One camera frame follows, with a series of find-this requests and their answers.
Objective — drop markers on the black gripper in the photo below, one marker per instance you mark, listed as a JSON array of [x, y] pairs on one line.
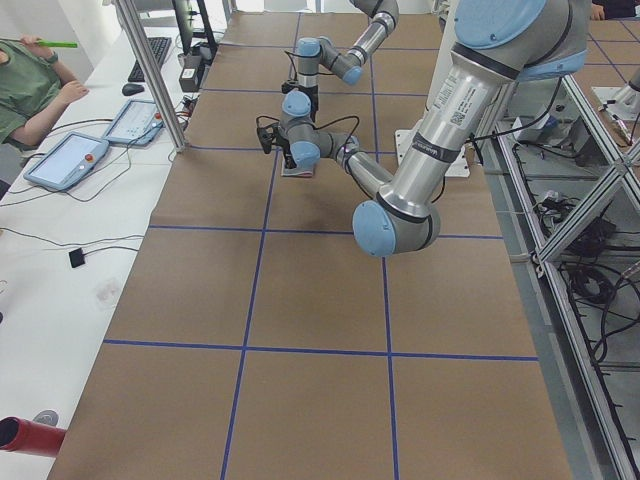
[[289, 161], [311, 95]]

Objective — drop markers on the pink towel with grey edge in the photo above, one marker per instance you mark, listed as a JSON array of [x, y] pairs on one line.
[[290, 169]]

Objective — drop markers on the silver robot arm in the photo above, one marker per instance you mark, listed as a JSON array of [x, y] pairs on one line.
[[497, 42], [312, 52]]

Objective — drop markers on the black box with label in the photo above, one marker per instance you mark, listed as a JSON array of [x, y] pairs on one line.
[[192, 73]]

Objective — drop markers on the black monitor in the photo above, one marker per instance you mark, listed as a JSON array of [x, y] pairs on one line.
[[194, 27]]

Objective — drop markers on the far teach pendant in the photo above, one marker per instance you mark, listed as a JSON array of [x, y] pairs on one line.
[[136, 124]]

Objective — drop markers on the teach pendant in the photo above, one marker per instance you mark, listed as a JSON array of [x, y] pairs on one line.
[[68, 162], [136, 124]]

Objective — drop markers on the black computer mouse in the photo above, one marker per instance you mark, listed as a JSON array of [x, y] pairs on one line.
[[130, 89]]

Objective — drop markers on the near teach pendant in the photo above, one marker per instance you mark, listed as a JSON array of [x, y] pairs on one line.
[[68, 162]]

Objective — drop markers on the small black square pad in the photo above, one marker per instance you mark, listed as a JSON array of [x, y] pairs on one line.
[[77, 258]]

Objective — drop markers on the person in green shirt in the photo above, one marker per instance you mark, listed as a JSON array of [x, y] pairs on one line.
[[36, 90]]

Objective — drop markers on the red cylinder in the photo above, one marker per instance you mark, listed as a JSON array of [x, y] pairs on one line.
[[30, 437]]

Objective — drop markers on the aluminium frame post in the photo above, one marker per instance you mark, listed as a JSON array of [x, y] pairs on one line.
[[138, 40]]

